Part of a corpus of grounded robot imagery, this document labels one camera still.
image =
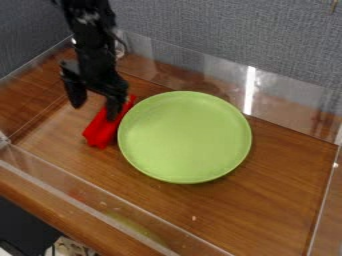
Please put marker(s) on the red block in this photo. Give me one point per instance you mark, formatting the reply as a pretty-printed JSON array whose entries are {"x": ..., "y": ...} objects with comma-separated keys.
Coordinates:
[{"x": 102, "y": 130}]

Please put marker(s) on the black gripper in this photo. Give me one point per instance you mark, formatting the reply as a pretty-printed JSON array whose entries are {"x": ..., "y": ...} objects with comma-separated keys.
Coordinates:
[{"x": 91, "y": 72}]

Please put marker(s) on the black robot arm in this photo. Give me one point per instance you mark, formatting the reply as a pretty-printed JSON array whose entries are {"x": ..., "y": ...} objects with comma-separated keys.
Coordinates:
[{"x": 91, "y": 21}]

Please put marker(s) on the green round plate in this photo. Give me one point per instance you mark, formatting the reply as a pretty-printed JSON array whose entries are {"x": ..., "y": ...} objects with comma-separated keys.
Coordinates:
[{"x": 185, "y": 137}]

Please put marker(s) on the clear acrylic enclosure wall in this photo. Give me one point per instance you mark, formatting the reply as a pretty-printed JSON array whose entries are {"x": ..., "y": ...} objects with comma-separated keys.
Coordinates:
[{"x": 276, "y": 207}]

